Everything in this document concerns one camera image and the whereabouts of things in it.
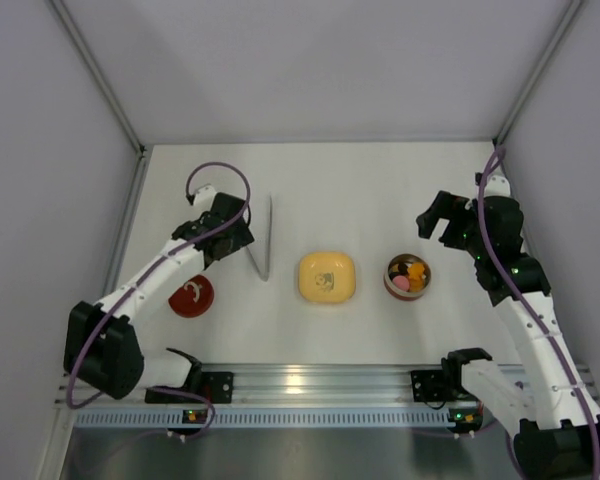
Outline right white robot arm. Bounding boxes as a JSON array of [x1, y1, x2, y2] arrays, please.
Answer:
[[416, 174, 600, 479]]

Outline right aluminium frame post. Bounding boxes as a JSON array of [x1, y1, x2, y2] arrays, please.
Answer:
[[492, 0, 589, 147]]

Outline aluminium mounting rail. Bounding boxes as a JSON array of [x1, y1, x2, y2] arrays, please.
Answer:
[[202, 364, 435, 407]]

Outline orange fish cookie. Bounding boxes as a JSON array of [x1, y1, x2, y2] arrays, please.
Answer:
[[407, 262, 426, 293]]

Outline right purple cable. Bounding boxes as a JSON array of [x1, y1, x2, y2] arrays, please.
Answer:
[[409, 144, 600, 480]]

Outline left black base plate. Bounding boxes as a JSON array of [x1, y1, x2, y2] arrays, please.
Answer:
[[144, 370, 234, 404]]

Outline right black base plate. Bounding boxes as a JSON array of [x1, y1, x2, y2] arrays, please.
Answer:
[[410, 369, 450, 404]]

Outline round metal lunch box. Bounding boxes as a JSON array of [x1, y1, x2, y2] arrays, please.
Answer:
[[383, 253, 432, 301]]

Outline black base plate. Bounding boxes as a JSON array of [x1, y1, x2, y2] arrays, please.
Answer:
[[144, 370, 234, 404], [410, 369, 450, 404]]

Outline red round lid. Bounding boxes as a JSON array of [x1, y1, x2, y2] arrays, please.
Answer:
[[168, 275, 215, 319]]

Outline slotted cable duct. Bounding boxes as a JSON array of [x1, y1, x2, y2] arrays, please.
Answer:
[[74, 407, 454, 429]]

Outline aluminium frame post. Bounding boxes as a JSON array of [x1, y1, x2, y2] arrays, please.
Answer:
[[45, 0, 146, 157], [492, 0, 589, 147]]

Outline yellow food container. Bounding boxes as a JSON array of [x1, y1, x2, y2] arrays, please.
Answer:
[[297, 251, 356, 304]]

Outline metal tongs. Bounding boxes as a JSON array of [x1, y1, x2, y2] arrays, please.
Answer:
[[246, 194, 274, 282]]

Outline left aluminium frame post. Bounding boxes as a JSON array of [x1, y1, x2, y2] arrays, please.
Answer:
[[45, 0, 146, 157]]

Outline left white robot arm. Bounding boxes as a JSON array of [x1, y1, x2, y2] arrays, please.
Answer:
[[63, 186, 254, 400]]

